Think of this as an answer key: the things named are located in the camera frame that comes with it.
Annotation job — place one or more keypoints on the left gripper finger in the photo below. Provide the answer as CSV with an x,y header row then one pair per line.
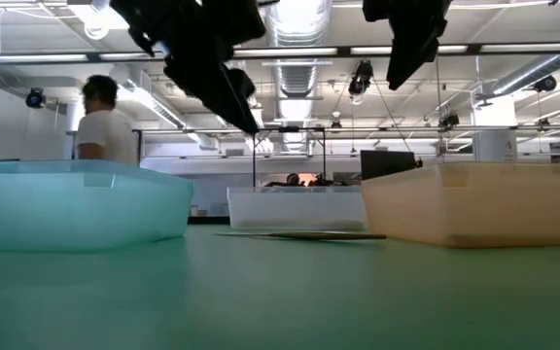
x,y
246,87
207,87

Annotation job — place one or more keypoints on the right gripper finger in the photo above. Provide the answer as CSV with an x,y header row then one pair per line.
x,y
411,53

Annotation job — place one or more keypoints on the overhead light bar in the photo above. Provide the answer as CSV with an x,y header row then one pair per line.
x,y
309,51

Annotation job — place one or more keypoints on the seated person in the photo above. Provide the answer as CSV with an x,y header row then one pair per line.
x,y
293,180

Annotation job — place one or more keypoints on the standing person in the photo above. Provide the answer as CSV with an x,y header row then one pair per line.
x,y
107,136

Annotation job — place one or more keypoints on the clear plastic bin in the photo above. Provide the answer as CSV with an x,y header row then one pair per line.
x,y
294,209

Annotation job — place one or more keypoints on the wooden knife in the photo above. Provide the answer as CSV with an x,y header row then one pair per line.
x,y
319,235

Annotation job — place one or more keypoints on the teal translucent plastic bin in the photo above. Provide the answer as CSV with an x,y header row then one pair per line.
x,y
66,209

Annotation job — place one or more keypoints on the green table mat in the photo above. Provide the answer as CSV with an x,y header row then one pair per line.
x,y
280,301

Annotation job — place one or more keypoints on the silver ceiling duct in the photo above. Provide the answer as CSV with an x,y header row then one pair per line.
x,y
528,78
299,78

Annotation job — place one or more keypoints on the black pipe frame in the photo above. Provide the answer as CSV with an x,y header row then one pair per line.
x,y
290,129

